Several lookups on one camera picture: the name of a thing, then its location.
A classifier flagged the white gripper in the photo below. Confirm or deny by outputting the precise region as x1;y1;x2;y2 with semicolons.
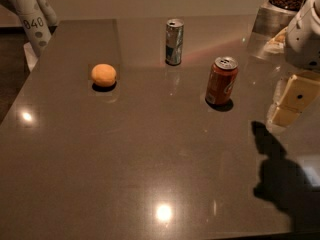
278;0;320;113

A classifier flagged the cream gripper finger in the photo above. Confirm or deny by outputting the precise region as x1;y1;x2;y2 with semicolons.
269;106;300;127

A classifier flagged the orange fruit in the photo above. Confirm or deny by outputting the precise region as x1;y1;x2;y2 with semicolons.
91;64;117;87

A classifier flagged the coffee bean dispenser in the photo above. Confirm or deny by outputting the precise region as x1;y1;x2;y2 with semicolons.
247;0;307;58

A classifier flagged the orange soda can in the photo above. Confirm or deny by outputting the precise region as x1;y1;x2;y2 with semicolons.
205;56;238;106

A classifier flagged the silver slim drink can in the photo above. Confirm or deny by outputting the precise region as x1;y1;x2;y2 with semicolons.
166;18;184;66

